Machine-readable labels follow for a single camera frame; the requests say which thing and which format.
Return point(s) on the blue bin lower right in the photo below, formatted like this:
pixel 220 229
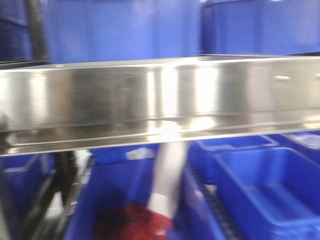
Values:
pixel 263 187

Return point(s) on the large blue bin left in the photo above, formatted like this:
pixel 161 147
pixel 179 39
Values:
pixel 109 30

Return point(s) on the large blue bin right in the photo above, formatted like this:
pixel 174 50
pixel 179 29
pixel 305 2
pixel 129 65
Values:
pixel 262 27

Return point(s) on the blue bin with red parts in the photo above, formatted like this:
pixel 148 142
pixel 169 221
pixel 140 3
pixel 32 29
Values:
pixel 148 174

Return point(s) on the large blue bin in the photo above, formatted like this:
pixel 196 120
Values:
pixel 262 27
pixel 109 30

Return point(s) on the stainless steel shelf rail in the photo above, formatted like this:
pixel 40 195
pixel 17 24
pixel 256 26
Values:
pixel 62 107

